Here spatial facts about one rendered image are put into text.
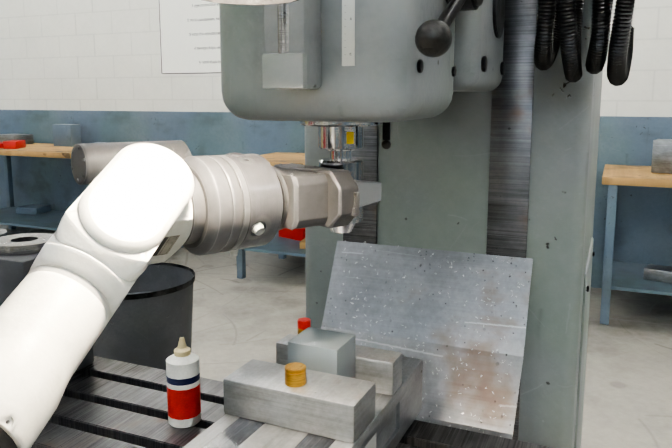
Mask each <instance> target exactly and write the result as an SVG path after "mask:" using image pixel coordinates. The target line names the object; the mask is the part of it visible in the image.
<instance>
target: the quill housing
mask: <svg viewBox="0 0 672 448"><path fill-rule="evenodd" d="M447 5H448V4H447V2H446V0H321V86H320V88H318V89H264V88H263V80H262V55H263V54H265V40H264V5H237V4H223V3H219V17H220V56H221V92H222V97H223V101H224V103H225V106H226V107H227V108H228V110H229V111H230V112H231V113H232V114H234V115H235V116H237V117H238V118H242V119H247V120H265V121H326V122H396V121H405V120H414V119H423V118H431V117H435V116H437V115H439V114H441V113H442V112H443V111H444V110H446V109H447V108H448V106H449V104H450V102H451V101H452V95H453V78H454V77H455V76H456V71H457V70H456V66H454V41H455V19H454V21H453V22H452V24H451V25H450V27H449V28H450V30H451V32H452V44H451V46H450V48H449V50H448V51H447V52H446V53H445V54H443V55H442V56H439V57H433V58H432V57H427V56H425V55H423V54H422V53H421V52H420V51H419V50H418V49H417V46H416V43H415V35H416V32H417V29H418V28H419V27H420V25H421V24H423V23H424V22H426V21H428V20H432V19H437V20H438V18H439V17H440V15H441V14H442V12H443V11H444V9H445V8H446V6H447Z"/></svg>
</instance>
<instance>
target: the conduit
mask: <svg viewBox="0 0 672 448"><path fill-rule="evenodd" d="M538 1H539V3H538V4H539V6H538V8H539V9H538V10H537V11H538V13H537V14H538V16H537V18H538V20H537V22H538V23H537V27H536V28H537V29H536V31H537V32H536V36H535V37H536V38H535V44H534V45H535V46H534V63H535V66H536V68H538V69H539V70H541V71H542V70H548V69H549V68H550V67H552V65H553V63H554V61H555V59H556V56H557V53H558V50H559V47H560V48H561V56H562V64H563V70H564V75H565V79H566V80H567V81H569V82H574V83H576V82H577V81H579V80H580V79H581V77H582V64H581V63H582V61H581V39H582V38H581V36H582V35H581V33H582V32H581V31H582V29H581V28H582V26H581V25H582V22H583V21H582V19H583V18H582V16H583V15H582V14H583V10H584V9H583V7H584V6H583V5H584V1H585V0H538ZM613 1H614V0H592V1H591V2H593V4H592V6H593V7H592V10H593V11H592V13H593V14H592V15H591V16H592V17H593V18H592V20H593V21H592V22H591V23H592V25H591V26H592V28H591V30H592V31H591V33H592V34H591V38H590V44H589V49H588V53H587V57H586V64H585V67H586V70H587V71H588V72H589V73H590V74H598V73H599V72H601V71H602V70H603V68H604V65H605V63H606V59H607V79H608V81H609V83H610V84H612V85H614V86H620V85H623V84H624V83H625V82H626V81H627V79H628V77H629V73H630V68H631V63H632V56H633V45H634V44H633V43H634V42H633V41H634V27H632V22H633V20H632V19H633V16H632V15H633V14H634V13H633V11H634V9H633V8H634V7H635V6H634V4H635V3H636V2H635V0H617V1H616V2H615V3H616V5H615V9H614V11H615V12H614V13H613V14H614V16H613V18H614V19H613V20H612V21H613V23H612V28H611V27H610V26H611V24H610V22H611V18H612V17H611V16H612V15H611V14H612V12H611V11H612V10H613V9H612V8H613V4H614V3H613ZM610 29H612V30H611V31H610ZM610 32H611V34H610ZM610 35H611V37H609V36H610ZM609 39H610V40H609ZM609 42H610V43H609ZM608 48H609V50H608ZM607 54H608V56H607ZM607 57H608V58H607Z"/></svg>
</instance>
